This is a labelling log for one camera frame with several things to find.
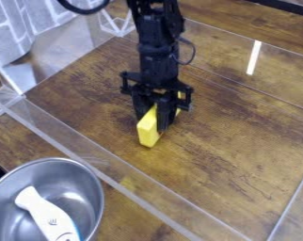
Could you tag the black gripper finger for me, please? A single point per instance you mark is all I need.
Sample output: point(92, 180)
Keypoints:
point(165, 113)
point(141, 103)

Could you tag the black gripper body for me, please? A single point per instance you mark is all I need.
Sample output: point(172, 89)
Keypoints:
point(156, 80)

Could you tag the yellow butter block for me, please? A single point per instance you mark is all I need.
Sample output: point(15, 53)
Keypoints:
point(147, 128)

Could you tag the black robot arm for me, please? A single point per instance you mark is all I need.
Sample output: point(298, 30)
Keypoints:
point(159, 23)

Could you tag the silver metal bowl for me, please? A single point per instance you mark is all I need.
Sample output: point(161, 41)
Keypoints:
point(44, 190)

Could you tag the white brick-pattern cloth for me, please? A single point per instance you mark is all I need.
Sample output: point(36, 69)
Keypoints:
point(27, 18)

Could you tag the white toy fish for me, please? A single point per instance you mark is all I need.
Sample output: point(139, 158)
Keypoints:
point(53, 222)

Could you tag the clear acrylic enclosure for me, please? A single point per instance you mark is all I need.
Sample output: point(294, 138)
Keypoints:
point(221, 179)

